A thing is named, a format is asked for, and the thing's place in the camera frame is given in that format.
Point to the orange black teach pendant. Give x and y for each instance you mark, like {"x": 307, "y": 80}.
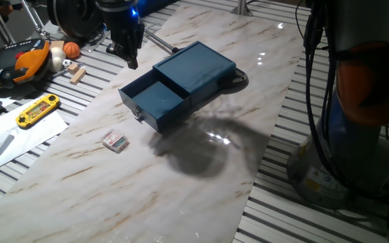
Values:
{"x": 15, "y": 64}

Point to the white ball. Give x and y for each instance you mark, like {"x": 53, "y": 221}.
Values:
{"x": 56, "y": 59}

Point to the grey metal tripod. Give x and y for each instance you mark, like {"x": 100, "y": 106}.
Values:
{"x": 29, "y": 17}

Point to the grey metal rod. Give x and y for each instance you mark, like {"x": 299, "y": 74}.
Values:
{"x": 160, "y": 40}

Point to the beige cardboard block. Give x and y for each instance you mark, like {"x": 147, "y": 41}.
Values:
{"x": 57, "y": 45}

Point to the orange mini basketball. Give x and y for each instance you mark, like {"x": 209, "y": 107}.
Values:
{"x": 71, "y": 50}

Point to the blue sliding drawer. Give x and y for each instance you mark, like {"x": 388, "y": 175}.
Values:
{"x": 157, "y": 104}

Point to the white marble pattern mat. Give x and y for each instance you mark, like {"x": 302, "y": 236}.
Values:
{"x": 130, "y": 182}

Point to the tiny soccer ball toy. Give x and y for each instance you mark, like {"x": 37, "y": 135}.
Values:
{"x": 67, "y": 63}

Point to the yellow handheld game console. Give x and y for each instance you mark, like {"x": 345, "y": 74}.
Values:
{"x": 37, "y": 111}

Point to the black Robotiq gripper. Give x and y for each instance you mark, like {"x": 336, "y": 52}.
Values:
{"x": 123, "y": 30}

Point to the aluminium frame post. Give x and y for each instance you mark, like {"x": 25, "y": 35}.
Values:
{"x": 241, "y": 8}

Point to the blue drawer box housing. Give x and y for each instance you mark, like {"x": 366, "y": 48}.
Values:
{"x": 198, "y": 69}

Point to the small wooden block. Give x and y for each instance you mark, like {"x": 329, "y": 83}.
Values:
{"x": 73, "y": 68}

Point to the bare person hand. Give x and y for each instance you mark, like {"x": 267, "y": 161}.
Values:
{"x": 4, "y": 9}

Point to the long wooden block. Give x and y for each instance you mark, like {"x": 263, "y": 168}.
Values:
{"x": 78, "y": 76}

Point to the plain white paper sheet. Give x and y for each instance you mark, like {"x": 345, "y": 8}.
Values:
{"x": 39, "y": 135}

